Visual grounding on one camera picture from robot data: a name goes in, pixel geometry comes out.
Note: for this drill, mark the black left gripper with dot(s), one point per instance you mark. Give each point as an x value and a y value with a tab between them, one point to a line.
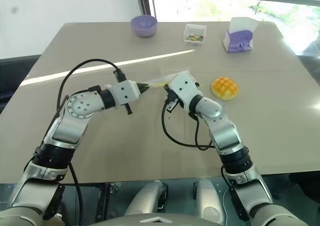
127	109

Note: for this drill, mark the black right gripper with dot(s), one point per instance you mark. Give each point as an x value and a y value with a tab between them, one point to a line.
172	103

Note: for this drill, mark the clear plastic zip bag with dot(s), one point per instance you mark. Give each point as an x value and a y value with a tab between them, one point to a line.
162	79

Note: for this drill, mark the orange pineapple bun snack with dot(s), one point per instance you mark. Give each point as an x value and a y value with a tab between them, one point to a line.
224	88

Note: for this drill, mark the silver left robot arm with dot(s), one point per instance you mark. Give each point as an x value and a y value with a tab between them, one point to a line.
75	126

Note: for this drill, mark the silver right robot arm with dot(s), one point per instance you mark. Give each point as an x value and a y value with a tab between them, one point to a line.
225	133

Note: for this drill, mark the clear box of colourful bits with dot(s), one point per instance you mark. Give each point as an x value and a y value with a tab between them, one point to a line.
195	34

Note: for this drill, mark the purple bowl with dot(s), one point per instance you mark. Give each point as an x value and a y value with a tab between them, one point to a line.
143	26

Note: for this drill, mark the purple tissue pack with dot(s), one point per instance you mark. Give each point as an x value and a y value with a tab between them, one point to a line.
238	39

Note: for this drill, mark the silver left thigh shell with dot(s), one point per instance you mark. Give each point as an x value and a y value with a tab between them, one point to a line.
145	201

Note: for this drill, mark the silver thigh shell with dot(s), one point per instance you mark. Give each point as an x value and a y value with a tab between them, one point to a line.
145	201
208	201

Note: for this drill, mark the silver right thigh shell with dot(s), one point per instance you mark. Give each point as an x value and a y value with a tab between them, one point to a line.
208	201

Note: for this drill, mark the green outdoor foliage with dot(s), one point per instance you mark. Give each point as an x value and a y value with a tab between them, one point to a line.
257	7

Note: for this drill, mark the silver robot torso edge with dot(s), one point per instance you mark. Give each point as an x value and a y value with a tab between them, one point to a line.
155	220

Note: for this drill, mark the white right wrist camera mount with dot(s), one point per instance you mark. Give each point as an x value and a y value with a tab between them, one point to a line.
185	88

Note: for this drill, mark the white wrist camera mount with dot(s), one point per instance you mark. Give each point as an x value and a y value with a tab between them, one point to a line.
125	92
185	88

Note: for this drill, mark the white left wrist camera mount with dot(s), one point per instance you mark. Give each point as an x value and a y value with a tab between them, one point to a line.
125	92

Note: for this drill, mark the dark window frame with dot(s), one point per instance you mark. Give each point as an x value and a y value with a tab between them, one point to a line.
147	1

